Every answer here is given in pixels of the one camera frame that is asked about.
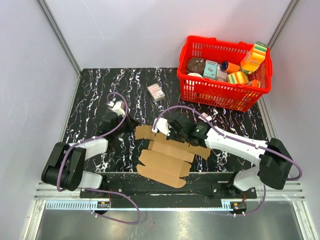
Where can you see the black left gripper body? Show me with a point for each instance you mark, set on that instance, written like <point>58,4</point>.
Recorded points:
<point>126,127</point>

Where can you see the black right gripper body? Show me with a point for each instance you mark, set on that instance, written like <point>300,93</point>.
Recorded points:
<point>178,137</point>

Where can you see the brown cardboard box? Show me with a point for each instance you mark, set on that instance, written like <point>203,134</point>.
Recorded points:
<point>166,161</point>

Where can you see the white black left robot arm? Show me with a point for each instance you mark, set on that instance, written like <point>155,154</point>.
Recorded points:
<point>65,166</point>

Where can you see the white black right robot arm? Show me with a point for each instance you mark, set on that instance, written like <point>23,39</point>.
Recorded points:
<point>270,167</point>

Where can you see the small grey card box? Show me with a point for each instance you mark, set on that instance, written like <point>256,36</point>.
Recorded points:
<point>156,92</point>

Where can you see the pink grey small box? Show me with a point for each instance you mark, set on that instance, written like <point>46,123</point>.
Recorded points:
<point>221,76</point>

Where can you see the teal small box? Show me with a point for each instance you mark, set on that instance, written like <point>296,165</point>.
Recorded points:
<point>210,70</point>

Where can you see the small white paper packet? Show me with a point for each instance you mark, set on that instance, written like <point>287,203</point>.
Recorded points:
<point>204,116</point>

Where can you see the white round container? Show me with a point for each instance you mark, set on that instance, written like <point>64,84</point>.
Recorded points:
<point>193,74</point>

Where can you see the brown round bread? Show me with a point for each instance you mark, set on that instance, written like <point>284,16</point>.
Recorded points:
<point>196,65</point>

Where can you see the red plastic shopping basket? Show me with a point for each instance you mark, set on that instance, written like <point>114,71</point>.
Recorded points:
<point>218,93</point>

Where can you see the yellow green striped sponge pack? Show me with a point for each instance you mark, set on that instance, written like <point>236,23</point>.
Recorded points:
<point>238,78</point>

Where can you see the orange can with blue lid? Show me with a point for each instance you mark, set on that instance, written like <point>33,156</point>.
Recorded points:
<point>229,67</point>

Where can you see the small orange packet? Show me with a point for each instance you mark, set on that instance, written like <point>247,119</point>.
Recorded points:
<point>254,83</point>

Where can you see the tall orange juice carton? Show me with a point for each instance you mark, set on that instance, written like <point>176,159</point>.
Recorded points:
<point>254,58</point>

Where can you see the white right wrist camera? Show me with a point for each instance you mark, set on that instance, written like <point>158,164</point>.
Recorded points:
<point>161,126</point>

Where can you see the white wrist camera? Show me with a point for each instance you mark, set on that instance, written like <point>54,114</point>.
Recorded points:
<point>161,126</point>
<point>117,107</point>

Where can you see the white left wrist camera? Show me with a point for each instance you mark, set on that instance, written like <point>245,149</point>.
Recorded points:
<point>117,107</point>

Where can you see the aluminium front rail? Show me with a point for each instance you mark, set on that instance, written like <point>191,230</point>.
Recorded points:
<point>154,203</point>

